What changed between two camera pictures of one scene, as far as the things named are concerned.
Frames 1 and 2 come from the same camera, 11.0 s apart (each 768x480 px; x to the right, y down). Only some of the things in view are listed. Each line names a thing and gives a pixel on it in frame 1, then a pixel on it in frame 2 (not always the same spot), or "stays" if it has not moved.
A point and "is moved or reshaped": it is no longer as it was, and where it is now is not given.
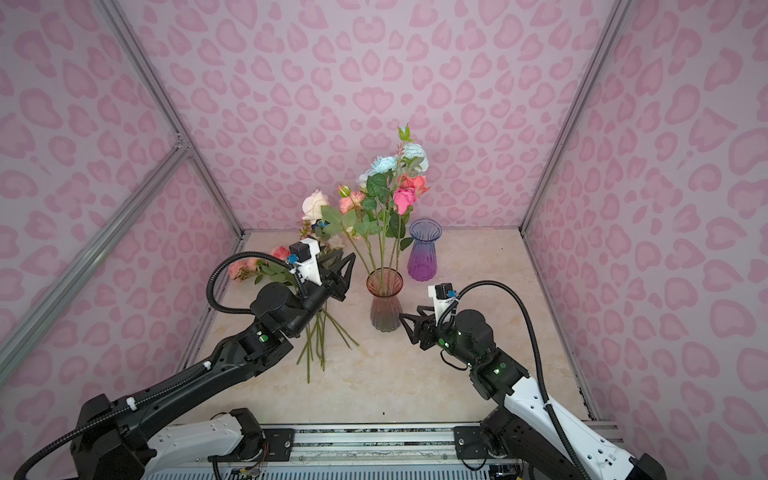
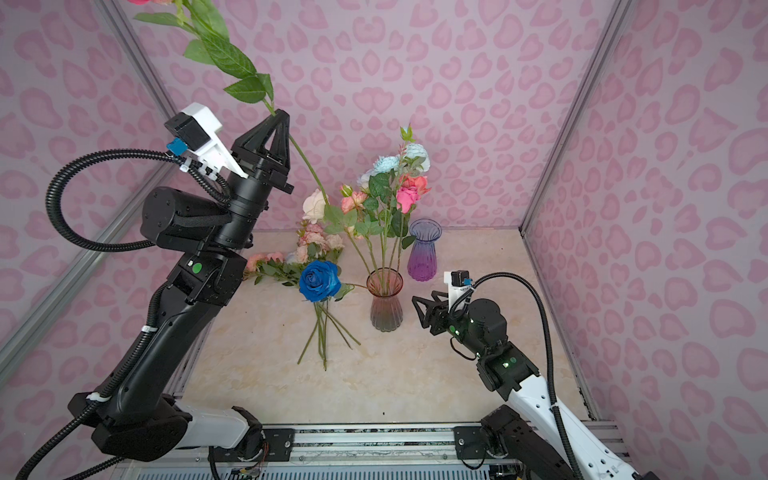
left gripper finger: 345,280 -> 280,153
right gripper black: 430,330 -> 429,320
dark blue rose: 321,225 is moved or reshaped
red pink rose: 418,182 stays
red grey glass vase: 385,284 stays
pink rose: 241,269 stays
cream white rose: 313,202 stays
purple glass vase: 422,255 stays
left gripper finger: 328,260 -> 249,148
